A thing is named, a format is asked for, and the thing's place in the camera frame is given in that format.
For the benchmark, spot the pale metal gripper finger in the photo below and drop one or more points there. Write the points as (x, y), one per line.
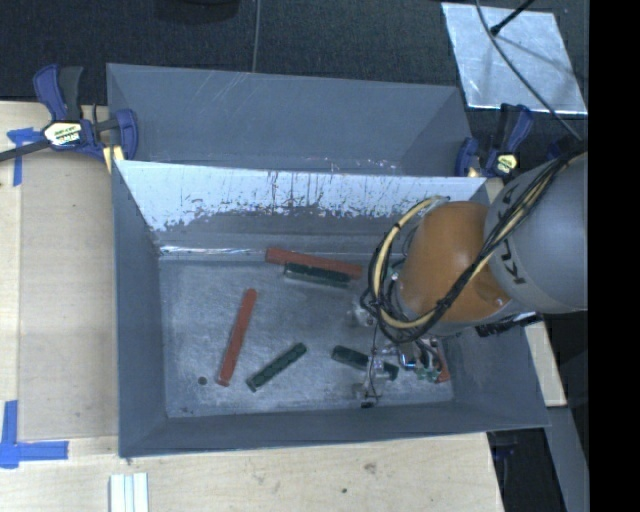
(382, 367)
(364, 390)

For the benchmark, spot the dark green flat block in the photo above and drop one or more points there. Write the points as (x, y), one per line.
(277, 367)
(315, 278)
(350, 356)

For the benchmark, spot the red-brown flat block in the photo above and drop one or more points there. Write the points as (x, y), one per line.
(315, 263)
(238, 336)

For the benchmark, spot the grey metal bin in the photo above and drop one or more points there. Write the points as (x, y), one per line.
(280, 125)

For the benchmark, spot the pale wood board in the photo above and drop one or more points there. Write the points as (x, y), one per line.
(65, 300)

